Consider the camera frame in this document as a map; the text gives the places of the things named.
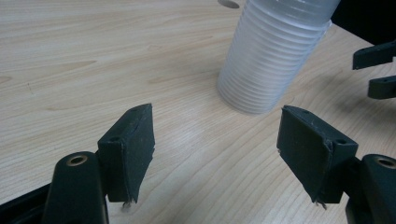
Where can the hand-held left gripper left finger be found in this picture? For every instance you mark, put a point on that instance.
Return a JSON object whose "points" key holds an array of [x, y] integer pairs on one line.
{"points": [[127, 155]]}

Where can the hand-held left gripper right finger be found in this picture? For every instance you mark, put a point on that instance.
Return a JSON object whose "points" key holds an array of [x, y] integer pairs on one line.
{"points": [[308, 149]]}

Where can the round grey table grommet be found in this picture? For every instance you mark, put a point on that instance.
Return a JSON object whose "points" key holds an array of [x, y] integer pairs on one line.
{"points": [[229, 3]]}

